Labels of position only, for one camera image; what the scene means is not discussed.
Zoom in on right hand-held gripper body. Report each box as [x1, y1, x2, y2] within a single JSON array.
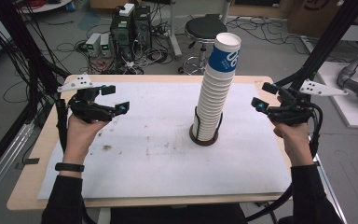
[[266, 78, 350, 127]]

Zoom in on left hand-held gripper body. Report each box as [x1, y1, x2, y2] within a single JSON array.
[[57, 72, 117, 124]]

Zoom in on stack of paper cups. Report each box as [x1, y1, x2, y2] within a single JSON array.
[[193, 32, 242, 143]]

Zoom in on dark brown cup holder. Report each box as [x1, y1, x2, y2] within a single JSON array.
[[188, 105, 225, 147]]

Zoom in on person's left hand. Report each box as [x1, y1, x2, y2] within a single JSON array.
[[62, 113, 110, 165]]

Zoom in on person's right hand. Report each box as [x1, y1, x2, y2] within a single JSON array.
[[272, 120, 315, 168]]

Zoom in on grey power supply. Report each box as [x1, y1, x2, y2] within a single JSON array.
[[85, 32, 103, 57], [99, 33, 113, 58]]

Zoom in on black computer tower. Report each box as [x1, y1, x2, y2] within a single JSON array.
[[109, 11, 135, 63], [132, 5, 153, 51]]

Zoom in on white platform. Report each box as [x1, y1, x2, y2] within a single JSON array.
[[316, 61, 358, 131]]

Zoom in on black wristband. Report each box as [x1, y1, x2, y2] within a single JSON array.
[[54, 161, 86, 174]]

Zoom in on white table mat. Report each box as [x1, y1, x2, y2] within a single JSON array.
[[37, 81, 293, 201]]

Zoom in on white box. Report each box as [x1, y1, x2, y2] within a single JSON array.
[[118, 3, 136, 18]]

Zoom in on cardboard box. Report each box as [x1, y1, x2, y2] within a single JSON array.
[[286, 0, 347, 39]]

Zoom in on grey desk leg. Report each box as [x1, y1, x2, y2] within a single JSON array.
[[167, 0, 184, 61]]

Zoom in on black round stool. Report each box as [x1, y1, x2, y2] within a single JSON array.
[[179, 13, 229, 76]]

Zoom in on white round table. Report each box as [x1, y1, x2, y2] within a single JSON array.
[[18, 0, 73, 15]]

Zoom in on person's black clothing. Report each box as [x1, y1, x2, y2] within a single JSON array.
[[109, 203, 248, 224]]

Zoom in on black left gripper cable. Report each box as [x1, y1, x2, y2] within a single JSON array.
[[54, 98, 70, 154]]

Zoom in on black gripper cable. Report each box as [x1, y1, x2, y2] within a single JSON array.
[[245, 102, 324, 224], [54, 98, 70, 154]]

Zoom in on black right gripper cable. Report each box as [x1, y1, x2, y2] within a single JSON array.
[[245, 102, 324, 224]]

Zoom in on tangle of floor cables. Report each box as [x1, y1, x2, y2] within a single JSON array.
[[55, 38, 175, 76]]

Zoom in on black floor cables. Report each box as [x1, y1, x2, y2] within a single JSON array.
[[226, 16, 310, 56]]

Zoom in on black frame post with cables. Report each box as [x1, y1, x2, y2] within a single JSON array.
[[0, 0, 72, 185]]

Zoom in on aluminium rail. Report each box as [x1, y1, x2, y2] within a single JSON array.
[[0, 120, 35, 207]]

